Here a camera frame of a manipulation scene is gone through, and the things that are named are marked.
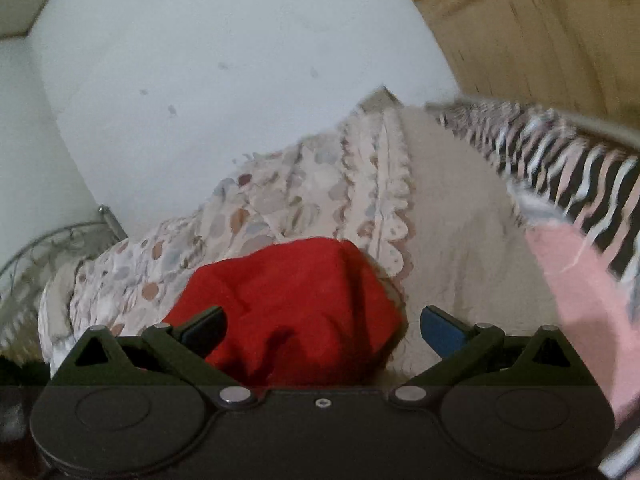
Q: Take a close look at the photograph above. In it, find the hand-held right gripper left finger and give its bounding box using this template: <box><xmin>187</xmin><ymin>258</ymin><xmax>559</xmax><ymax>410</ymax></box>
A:
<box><xmin>49</xmin><ymin>305</ymin><xmax>252</xmax><ymax>407</ymax></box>

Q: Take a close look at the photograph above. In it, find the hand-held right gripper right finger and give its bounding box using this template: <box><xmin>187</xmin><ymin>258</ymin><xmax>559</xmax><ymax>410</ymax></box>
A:
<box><xmin>391</xmin><ymin>304</ymin><xmax>597</xmax><ymax>407</ymax></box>

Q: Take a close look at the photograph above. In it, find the red cloth garment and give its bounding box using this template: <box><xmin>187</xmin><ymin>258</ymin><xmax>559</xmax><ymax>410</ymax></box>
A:
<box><xmin>161</xmin><ymin>238</ymin><xmax>407</xmax><ymax>389</ymax></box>

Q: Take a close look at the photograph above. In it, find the circle patterned bed blanket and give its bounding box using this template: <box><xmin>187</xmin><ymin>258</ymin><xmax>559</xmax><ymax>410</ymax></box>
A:
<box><xmin>37</xmin><ymin>135</ymin><xmax>353</xmax><ymax>377</ymax></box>

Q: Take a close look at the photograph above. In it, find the beige pillow with patterned frill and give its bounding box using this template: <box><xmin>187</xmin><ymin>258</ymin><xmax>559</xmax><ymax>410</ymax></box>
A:
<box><xmin>336</xmin><ymin>87</ymin><xmax>562</xmax><ymax>387</ymax></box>

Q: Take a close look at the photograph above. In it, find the pink cloth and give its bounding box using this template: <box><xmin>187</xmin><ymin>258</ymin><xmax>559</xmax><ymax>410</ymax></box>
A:
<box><xmin>524</xmin><ymin>224</ymin><xmax>640</xmax><ymax>480</ymax></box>

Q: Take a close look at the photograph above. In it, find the black white pink striped blanket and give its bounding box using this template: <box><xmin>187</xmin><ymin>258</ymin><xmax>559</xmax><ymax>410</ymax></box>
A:
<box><xmin>425</xmin><ymin>99</ymin><xmax>640</xmax><ymax>282</ymax></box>

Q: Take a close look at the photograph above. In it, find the wooden wardrobe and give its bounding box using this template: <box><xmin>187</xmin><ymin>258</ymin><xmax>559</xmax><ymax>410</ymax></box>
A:
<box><xmin>384</xmin><ymin>0</ymin><xmax>640</xmax><ymax>143</ymax></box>

